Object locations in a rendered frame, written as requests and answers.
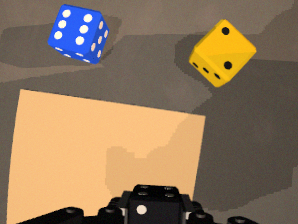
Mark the tan square mat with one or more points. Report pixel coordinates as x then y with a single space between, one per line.
70 151

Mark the black die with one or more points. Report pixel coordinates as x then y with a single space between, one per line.
154 204

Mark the blue die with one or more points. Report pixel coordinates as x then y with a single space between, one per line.
79 33

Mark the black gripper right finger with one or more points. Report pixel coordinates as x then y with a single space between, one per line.
189 216

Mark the yellow die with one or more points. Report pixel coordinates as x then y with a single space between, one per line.
221 53

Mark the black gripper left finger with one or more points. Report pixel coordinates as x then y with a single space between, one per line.
119 214

